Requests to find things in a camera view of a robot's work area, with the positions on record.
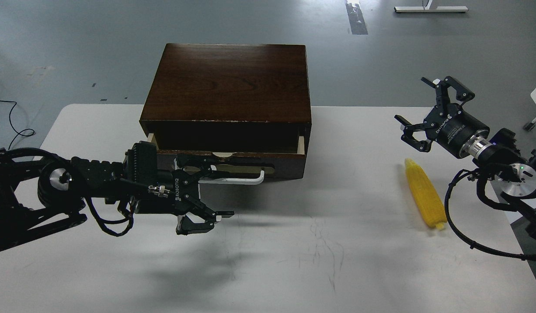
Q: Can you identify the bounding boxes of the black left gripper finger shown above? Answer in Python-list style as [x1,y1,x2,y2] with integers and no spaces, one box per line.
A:
[176,198,235,235]
[174,154,230,190]

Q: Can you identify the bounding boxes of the white table leg base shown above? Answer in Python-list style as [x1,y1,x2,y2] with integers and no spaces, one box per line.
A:
[393,0,469,13]

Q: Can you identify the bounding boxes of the wooden drawer with white handle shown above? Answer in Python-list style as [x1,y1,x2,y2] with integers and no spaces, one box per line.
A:
[146,133,308,186]

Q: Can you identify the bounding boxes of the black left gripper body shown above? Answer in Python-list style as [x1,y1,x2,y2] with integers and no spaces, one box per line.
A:
[135,170,191,216]

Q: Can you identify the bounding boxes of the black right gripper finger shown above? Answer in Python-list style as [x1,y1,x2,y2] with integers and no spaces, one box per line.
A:
[420,76,476,114]
[394,114,435,153]

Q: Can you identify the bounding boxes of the dark wooden cabinet box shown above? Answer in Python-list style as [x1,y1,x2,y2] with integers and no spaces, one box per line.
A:
[140,43,312,154]

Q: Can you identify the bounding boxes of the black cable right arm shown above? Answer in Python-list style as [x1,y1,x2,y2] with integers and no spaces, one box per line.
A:
[444,169,536,263]

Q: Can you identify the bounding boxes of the black floor cable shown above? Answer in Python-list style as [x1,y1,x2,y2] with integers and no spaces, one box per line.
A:
[0,97,36,150]

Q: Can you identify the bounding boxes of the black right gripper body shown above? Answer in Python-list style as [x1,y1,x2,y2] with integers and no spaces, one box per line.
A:
[425,104,489,159]

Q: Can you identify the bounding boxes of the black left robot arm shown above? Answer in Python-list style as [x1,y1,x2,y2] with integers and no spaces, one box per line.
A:
[0,141,234,252]

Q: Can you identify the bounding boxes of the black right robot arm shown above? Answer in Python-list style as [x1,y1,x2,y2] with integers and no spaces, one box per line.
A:
[395,77,536,240]

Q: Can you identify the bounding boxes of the yellow corn cob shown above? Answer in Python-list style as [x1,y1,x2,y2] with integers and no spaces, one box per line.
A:
[405,158,447,230]

